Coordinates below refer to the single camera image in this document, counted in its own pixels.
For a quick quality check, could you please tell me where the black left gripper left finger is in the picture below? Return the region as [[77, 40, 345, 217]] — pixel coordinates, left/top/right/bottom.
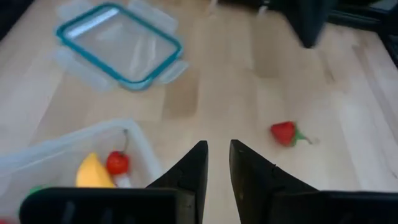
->
[[145, 140, 209, 224]]

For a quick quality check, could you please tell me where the red toy strawberry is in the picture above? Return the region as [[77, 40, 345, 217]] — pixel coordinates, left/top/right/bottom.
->
[[269, 120, 320, 147]]

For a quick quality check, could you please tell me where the clear plastic tupperware container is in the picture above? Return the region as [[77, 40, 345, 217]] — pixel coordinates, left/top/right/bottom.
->
[[0, 118, 164, 224]]

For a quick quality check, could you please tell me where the yellow toy banana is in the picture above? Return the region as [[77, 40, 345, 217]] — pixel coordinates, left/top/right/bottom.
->
[[75, 152, 116, 189]]

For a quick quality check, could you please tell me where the clear lid with teal rim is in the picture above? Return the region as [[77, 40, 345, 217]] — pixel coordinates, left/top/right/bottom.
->
[[51, 0, 190, 93]]

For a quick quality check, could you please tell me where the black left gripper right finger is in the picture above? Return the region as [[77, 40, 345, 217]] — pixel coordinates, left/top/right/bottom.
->
[[229, 139, 321, 224]]

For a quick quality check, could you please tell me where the red toy cherry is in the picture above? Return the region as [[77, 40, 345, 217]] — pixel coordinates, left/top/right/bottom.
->
[[105, 129, 131, 177]]

